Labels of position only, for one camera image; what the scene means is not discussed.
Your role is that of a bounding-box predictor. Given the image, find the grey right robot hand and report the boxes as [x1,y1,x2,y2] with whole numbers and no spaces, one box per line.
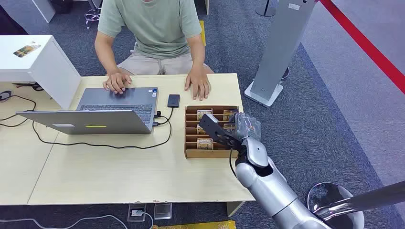
[233,112,262,142]

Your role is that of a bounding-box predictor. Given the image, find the person's left hand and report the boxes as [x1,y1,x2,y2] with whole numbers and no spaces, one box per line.
[184,68,212,102]

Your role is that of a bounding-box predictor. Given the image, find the person's right hand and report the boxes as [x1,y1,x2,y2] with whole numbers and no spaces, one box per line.
[103,73,133,95]

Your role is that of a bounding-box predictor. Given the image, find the cardboard slotted card holder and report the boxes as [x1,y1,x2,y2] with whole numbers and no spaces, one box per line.
[184,105,240,159]

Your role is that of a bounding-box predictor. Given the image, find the person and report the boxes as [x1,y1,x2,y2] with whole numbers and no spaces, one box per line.
[94,0,214,102]

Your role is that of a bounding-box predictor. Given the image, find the grey open laptop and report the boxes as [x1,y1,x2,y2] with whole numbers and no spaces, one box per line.
[16,87,159,135]

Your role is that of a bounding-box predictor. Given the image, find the black portable drive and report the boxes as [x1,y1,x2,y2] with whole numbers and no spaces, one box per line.
[167,94,181,109]

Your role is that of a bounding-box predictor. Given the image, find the yellow chair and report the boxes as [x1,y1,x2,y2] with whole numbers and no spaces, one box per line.
[198,20,207,47]

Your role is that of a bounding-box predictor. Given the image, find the white cabinet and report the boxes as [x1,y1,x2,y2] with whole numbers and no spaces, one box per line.
[0,34,82,110]

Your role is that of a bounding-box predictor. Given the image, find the chrome chair base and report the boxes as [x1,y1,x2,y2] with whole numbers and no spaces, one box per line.
[84,0,103,30]

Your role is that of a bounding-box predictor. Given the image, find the wooden table leg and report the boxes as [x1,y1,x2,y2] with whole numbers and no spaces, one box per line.
[226,201,245,218]

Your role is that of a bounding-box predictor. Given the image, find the silver standing pillar kiosk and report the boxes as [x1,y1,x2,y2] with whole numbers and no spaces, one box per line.
[244,0,317,108]

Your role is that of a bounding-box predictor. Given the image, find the black scissors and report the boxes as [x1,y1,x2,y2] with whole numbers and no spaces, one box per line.
[12,82,44,92]

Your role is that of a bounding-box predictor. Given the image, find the black round stand base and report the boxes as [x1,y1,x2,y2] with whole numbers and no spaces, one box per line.
[255,0,278,17]

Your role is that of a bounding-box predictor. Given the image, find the yellow patterned mat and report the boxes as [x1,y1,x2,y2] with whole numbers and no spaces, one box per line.
[153,220,237,229]

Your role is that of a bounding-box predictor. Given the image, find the white furniture panel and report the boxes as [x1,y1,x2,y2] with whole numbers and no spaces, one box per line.
[0,0,56,35]

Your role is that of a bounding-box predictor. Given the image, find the empty floor socket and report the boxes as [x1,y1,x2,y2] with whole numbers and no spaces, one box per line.
[154,203,173,220]

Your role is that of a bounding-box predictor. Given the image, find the floor socket with plug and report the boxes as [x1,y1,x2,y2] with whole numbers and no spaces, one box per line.
[127,204,147,223]

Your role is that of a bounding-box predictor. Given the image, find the red barrier belt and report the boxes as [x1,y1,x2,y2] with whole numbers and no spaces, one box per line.
[319,0,405,95]

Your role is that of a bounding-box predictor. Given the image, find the black bracket wrist camera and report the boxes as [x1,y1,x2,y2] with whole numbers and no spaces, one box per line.
[198,114,243,151]

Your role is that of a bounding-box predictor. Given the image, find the short black drive cable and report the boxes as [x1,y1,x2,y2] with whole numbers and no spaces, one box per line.
[154,107,175,127]

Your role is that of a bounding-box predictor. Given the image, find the long black laptop cable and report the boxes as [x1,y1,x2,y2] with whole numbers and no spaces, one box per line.
[32,115,173,150]

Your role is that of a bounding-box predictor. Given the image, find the black looped desk cable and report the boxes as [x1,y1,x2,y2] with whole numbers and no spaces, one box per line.
[0,94,37,128]

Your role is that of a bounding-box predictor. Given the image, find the chrome stanchion post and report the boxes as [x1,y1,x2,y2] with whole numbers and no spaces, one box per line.
[307,180,405,229]

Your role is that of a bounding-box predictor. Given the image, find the white floor cable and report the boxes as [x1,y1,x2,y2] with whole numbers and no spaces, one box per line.
[0,211,154,229]

